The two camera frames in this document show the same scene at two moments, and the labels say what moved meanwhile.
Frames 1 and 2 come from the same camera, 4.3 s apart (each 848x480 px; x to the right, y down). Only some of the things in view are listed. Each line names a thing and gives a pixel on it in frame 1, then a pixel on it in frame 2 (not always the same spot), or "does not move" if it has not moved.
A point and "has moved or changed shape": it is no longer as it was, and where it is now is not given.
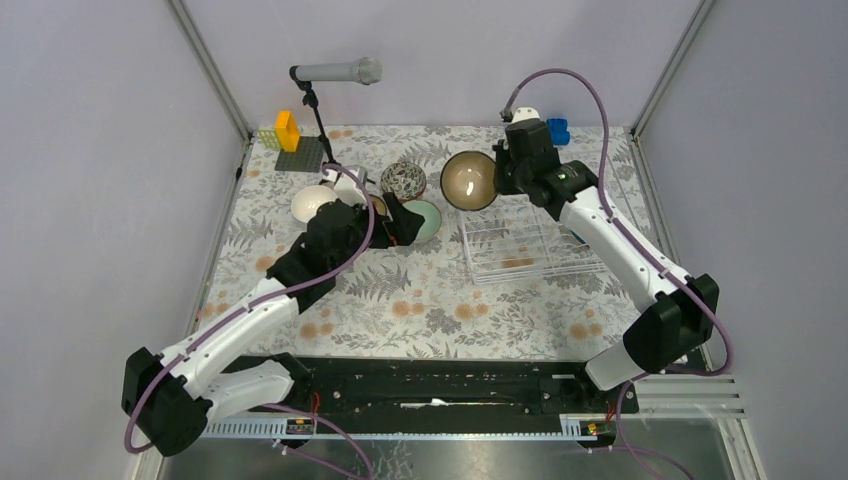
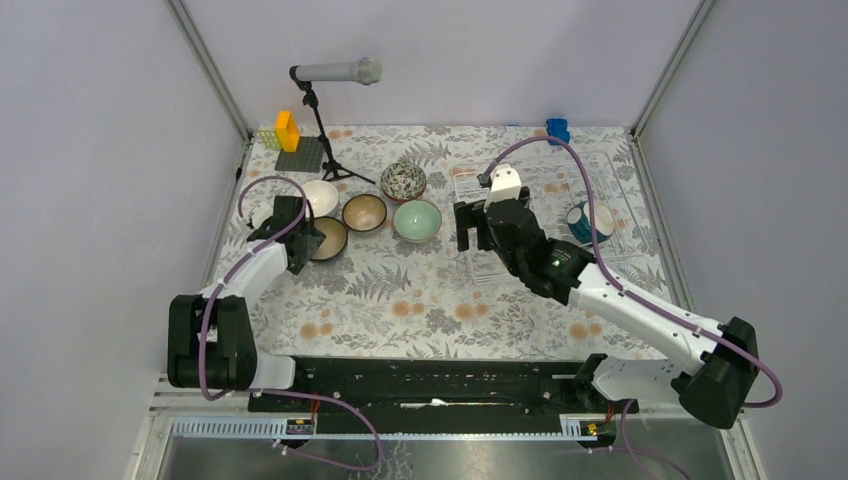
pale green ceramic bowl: [433, 219] does not move
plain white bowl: [309, 199] does not move
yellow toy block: [288, 131] does not move
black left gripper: [404, 225] → [313, 238]
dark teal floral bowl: [468, 181] has moved or changed shape
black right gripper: [503, 153] → [471, 215]
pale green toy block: [270, 138] does not move
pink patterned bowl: [403, 179] does not move
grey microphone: [367, 70] does not move
